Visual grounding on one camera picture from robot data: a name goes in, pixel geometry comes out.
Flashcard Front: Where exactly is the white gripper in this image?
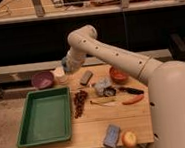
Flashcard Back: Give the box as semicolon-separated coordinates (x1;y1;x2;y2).
65;48;86;73

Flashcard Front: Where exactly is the blue cup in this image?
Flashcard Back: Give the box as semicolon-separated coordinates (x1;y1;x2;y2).
61;57;70;72

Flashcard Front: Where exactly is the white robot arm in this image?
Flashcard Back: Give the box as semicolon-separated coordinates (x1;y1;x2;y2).
65;25;185;148

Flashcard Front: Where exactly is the white cup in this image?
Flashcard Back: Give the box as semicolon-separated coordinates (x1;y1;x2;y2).
52;66;68;84

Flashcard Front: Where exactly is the brown rectangular block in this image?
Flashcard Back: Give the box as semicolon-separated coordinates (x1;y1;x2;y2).
80;71;93;86

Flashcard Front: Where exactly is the bunch of dark grapes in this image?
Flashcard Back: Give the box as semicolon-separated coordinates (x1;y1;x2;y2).
74;90;88;119

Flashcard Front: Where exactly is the crumpled silver foil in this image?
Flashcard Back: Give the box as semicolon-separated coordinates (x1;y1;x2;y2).
94;77;111;97

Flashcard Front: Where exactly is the purple bowl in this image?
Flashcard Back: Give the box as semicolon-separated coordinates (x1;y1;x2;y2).
31;71;54;90

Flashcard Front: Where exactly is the orange bowl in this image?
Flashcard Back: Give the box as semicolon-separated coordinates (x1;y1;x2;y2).
109;67;129;84

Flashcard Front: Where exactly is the black round lid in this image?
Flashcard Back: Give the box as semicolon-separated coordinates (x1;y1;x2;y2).
103;87;116;97

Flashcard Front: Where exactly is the yellow banana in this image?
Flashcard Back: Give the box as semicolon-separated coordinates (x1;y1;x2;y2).
90;98;116;107

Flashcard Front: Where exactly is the green plastic tray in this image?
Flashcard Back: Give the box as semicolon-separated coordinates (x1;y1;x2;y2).
17;87;72;148

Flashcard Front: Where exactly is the blue sponge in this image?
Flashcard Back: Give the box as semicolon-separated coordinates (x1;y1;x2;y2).
103;125;121;148

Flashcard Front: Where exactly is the yellow red apple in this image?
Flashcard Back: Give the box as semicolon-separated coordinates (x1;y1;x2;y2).
121;131;137;148

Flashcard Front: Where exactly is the black handled knife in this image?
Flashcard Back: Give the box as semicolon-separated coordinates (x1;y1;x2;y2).
118;87;144;95

